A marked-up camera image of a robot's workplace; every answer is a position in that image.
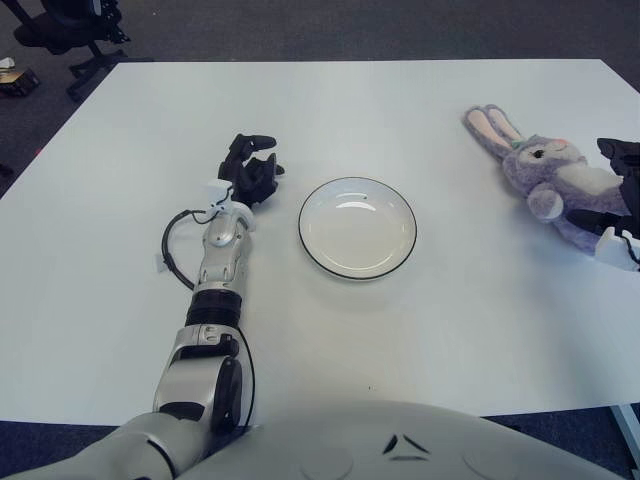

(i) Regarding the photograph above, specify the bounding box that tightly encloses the purple plush bunny doll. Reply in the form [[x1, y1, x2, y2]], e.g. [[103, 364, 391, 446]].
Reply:
[[462, 103, 631, 254]]

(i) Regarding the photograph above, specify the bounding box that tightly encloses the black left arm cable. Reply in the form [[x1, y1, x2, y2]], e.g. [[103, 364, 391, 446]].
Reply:
[[160, 208, 216, 291]]

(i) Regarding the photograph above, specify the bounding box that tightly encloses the white plate black rim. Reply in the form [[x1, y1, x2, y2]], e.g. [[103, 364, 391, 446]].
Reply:
[[297, 175, 419, 283]]

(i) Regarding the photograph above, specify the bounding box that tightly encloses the white table leg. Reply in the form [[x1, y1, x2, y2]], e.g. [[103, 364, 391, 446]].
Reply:
[[607, 402, 640, 469]]

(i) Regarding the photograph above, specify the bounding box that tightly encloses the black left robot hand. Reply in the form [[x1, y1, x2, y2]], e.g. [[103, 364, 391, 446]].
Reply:
[[217, 131, 286, 207]]

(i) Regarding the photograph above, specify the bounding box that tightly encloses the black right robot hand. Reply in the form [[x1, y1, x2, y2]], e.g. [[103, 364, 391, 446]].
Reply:
[[567, 137, 640, 236]]

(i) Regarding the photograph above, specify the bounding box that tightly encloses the black yellow box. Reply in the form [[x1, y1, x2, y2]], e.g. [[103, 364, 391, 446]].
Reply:
[[0, 68, 41, 99]]

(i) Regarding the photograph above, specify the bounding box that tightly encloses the black office chair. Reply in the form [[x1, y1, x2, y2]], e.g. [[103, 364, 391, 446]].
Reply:
[[12, 0, 151, 104]]

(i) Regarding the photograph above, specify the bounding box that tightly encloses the silver robot torso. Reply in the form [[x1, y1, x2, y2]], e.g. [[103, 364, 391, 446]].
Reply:
[[0, 397, 626, 480]]

